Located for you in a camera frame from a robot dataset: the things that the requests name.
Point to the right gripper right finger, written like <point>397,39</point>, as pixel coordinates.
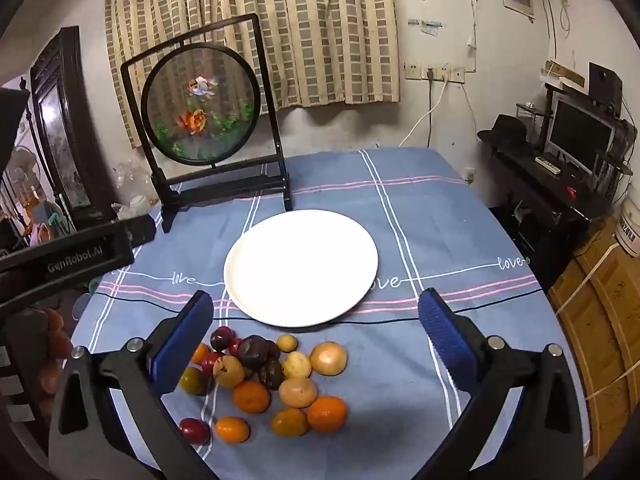
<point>544,439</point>

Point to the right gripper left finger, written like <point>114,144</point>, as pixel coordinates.
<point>86,437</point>

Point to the orange tomato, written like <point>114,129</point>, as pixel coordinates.
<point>232,430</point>

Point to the dark red apple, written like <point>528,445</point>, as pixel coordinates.
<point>221,338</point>

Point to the small dark passion fruit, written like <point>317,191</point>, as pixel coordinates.
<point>271,374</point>

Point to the green-yellow tomato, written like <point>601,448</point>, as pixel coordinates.
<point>290,423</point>

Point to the tan round fruit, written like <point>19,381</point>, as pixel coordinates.
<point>298,392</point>

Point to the large orange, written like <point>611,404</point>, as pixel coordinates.
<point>327,414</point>

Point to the red tomato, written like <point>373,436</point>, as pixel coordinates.
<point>208,362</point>
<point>195,431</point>

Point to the large dark purple fruit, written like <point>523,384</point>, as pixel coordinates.
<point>253,352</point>

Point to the small yellow-green fruit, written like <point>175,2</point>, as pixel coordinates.
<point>287,343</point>

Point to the small orange mandarin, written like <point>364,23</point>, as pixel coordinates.
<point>251,397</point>

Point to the goldfish screen black stand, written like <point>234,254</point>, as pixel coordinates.
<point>204,112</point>

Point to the dark wooden cabinet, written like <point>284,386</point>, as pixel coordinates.
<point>81,182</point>

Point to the white round plate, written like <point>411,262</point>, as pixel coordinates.
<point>301,268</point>

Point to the pale yellow fruit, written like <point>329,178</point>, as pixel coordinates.
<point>296,365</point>

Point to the tan fruit upper right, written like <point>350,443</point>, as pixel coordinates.
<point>328,358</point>

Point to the blue plaid tablecloth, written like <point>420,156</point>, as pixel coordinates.
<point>430,230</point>

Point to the white bucket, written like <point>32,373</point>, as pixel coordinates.
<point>627,230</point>

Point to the black desk shelf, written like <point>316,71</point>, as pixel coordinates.
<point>551,204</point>

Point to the black hat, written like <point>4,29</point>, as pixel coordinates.
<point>506,131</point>

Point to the computer monitor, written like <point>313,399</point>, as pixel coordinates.
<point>578,135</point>

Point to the wall power sockets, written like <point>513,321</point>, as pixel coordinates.
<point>441,73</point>

